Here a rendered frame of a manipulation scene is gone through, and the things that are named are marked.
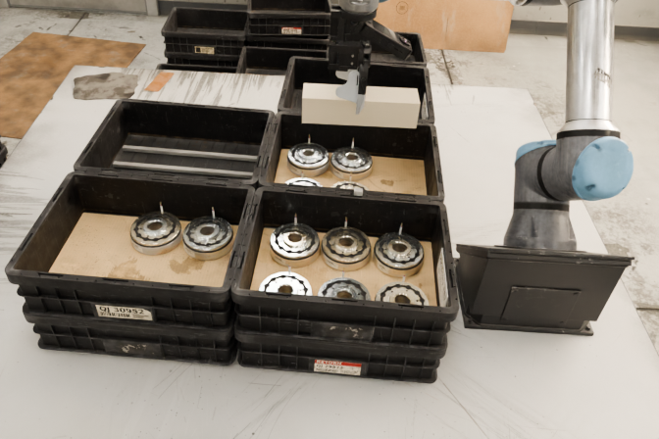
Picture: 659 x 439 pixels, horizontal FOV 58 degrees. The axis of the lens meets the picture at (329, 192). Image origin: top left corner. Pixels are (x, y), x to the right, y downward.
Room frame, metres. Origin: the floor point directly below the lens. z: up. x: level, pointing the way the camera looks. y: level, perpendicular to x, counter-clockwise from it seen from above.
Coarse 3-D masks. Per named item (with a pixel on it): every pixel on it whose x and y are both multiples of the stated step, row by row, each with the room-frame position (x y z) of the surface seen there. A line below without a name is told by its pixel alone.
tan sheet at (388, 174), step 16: (384, 160) 1.22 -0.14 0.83; (400, 160) 1.23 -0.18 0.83; (416, 160) 1.23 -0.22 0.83; (288, 176) 1.13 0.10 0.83; (320, 176) 1.14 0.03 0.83; (368, 176) 1.15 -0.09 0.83; (384, 176) 1.15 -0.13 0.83; (400, 176) 1.16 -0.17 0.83; (416, 176) 1.16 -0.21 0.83; (400, 192) 1.10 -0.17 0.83; (416, 192) 1.10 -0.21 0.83
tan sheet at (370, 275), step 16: (320, 240) 0.91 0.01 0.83; (320, 256) 0.87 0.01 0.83; (256, 272) 0.81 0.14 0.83; (272, 272) 0.81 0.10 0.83; (304, 272) 0.82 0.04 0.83; (320, 272) 0.82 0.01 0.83; (336, 272) 0.82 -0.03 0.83; (352, 272) 0.83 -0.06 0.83; (368, 272) 0.83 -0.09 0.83; (432, 272) 0.84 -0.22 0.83; (256, 288) 0.77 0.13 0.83; (368, 288) 0.79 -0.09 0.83; (432, 288) 0.80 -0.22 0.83; (432, 304) 0.76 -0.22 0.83
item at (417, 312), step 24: (264, 192) 0.95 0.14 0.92; (288, 192) 0.95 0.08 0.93; (312, 192) 0.95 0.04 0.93; (336, 192) 0.96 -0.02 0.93; (240, 264) 0.74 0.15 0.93; (456, 288) 0.71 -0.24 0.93; (336, 312) 0.66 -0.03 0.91; (360, 312) 0.66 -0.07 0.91; (384, 312) 0.66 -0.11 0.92; (408, 312) 0.66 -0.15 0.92; (432, 312) 0.66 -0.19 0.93; (456, 312) 0.66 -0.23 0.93
